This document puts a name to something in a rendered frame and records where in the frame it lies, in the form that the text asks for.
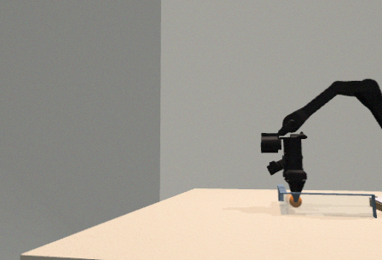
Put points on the clear low walls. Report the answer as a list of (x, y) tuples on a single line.
[(326, 205)]

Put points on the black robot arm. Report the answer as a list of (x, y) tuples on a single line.
[(366, 91)]

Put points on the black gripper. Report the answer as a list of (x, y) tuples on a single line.
[(294, 175)]

